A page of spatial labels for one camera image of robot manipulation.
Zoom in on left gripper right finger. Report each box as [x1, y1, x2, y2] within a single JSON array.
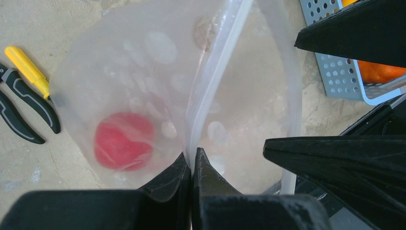
[[192, 148, 331, 230]]

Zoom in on clear zip top bag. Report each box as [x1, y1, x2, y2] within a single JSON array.
[[50, 0, 302, 195]]

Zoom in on red apple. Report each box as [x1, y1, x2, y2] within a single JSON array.
[[93, 112, 155, 171]]

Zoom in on yellow handled screwdriver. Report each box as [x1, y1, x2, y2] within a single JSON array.
[[4, 46, 51, 101]]

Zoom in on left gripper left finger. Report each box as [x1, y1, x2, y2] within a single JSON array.
[[0, 154, 191, 230]]

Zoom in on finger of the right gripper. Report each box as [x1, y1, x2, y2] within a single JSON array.
[[263, 136, 406, 230], [294, 0, 406, 68]]

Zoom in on orange mini pumpkin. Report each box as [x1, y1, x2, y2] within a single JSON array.
[[341, 0, 406, 83]]

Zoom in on black handled pliers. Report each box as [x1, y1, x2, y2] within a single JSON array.
[[0, 63, 61, 145]]

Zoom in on light blue plastic basket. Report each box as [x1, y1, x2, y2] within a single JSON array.
[[300, 0, 406, 105]]

